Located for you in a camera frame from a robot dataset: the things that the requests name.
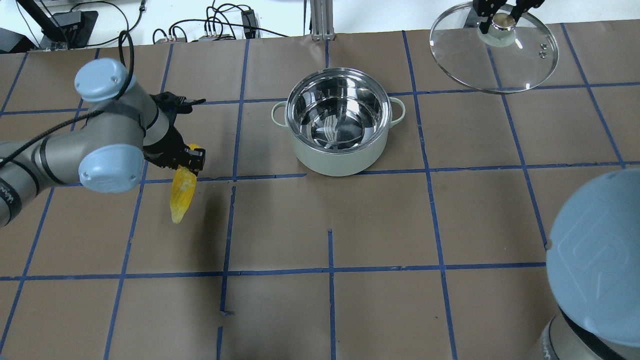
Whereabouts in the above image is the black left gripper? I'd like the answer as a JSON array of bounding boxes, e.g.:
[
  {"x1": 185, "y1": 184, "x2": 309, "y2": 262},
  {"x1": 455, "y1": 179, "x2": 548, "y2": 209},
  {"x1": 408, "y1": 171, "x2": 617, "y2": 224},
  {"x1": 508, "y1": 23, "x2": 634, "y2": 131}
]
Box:
[{"x1": 144, "y1": 92, "x2": 206, "y2": 174}]

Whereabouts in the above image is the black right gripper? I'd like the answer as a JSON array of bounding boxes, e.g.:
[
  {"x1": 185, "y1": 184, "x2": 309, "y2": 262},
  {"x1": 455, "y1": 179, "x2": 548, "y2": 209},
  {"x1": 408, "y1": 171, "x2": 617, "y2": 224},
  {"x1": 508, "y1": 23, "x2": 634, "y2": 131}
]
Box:
[{"x1": 472, "y1": 0, "x2": 545, "y2": 35}]

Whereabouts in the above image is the glass pot lid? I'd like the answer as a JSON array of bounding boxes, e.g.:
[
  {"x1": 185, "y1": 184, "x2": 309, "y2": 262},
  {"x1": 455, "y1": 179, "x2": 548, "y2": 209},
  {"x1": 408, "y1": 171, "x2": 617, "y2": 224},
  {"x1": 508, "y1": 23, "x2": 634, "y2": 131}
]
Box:
[{"x1": 429, "y1": 0, "x2": 559, "y2": 95}]

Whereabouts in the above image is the yellow corn cob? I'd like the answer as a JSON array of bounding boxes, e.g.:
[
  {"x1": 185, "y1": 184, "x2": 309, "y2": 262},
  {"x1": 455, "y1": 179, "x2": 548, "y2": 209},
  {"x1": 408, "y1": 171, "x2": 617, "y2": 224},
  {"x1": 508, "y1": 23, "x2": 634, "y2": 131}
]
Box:
[{"x1": 169, "y1": 143, "x2": 201, "y2": 224}]

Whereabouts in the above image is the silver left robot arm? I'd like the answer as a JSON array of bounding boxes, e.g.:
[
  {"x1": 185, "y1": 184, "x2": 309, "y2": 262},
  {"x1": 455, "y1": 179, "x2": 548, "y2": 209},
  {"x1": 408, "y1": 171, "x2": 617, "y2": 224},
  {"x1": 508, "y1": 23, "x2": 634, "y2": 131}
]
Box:
[{"x1": 0, "y1": 58, "x2": 206, "y2": 226}]

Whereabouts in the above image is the pale green metal pot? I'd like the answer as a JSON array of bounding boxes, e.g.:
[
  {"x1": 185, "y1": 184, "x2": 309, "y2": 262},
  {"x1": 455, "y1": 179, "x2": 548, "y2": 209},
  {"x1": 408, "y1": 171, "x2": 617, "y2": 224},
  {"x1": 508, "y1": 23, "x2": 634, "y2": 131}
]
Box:
[{"x1": 270, "y1": 67, "x2": 407, "y2": 177}]

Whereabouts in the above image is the black power adapter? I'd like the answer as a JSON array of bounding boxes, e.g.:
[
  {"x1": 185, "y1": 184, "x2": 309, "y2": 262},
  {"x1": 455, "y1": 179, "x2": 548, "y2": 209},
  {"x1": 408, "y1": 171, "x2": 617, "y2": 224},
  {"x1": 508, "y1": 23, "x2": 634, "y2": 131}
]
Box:
[{"x1": 241, "y1": 9, "x2": 258, "y2": 39}]

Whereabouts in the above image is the black camera stand base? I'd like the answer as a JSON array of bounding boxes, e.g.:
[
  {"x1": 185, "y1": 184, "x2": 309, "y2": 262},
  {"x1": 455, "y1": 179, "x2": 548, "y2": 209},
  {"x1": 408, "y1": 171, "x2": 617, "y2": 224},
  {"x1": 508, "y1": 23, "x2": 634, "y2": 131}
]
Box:
[{"x1": 0, "y1": 10, "x2": 99, "y2": 53}]

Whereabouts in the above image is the aluminium frame post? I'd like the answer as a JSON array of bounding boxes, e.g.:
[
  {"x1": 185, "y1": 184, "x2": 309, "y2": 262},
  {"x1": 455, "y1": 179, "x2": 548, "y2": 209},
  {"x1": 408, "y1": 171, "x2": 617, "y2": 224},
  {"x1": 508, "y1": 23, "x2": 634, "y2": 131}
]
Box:
[{"x1": 310, "y1": 0, "x2": 336, "y2": 41}]

